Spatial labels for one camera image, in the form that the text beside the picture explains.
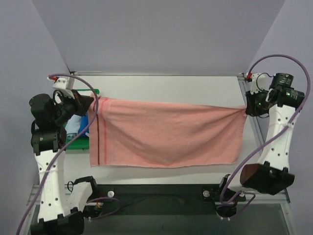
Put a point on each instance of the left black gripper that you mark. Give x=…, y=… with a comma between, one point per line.
x=79, y=103

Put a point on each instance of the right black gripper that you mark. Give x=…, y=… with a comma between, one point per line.
x=251, y=105

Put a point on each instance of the light blue towel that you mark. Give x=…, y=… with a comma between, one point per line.
x=72, y=126

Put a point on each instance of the pink towel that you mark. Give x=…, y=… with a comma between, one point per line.
x=163, y=135

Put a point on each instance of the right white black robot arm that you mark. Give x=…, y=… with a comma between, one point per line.
x=271, y=173

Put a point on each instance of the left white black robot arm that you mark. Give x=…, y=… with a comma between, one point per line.
x=58, y=215

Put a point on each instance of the rolled dark blue towel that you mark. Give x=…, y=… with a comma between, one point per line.
x=83, y=125

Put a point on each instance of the green plastic tray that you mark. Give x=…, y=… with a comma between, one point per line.
x=81, y=143

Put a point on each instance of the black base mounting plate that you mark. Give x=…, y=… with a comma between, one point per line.
x=171, y=199

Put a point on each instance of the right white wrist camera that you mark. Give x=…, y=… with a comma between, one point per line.
x=258, y=82

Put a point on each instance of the aluminium front rail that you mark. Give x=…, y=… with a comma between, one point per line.
x=269, y=195

